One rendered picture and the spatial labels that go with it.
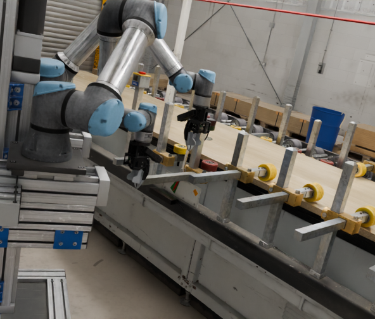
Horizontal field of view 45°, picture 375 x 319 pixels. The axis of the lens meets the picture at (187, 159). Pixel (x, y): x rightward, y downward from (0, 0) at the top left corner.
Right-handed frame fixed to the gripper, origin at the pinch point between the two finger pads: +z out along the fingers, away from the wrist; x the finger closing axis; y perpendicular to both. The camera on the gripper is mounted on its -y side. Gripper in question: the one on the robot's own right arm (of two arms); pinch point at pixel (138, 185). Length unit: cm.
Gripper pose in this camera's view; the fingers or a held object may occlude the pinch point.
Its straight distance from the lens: 195.3
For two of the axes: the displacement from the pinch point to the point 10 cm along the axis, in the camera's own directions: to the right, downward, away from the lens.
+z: -2.0, 9.4, 2.7
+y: -7.2, 0.5, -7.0
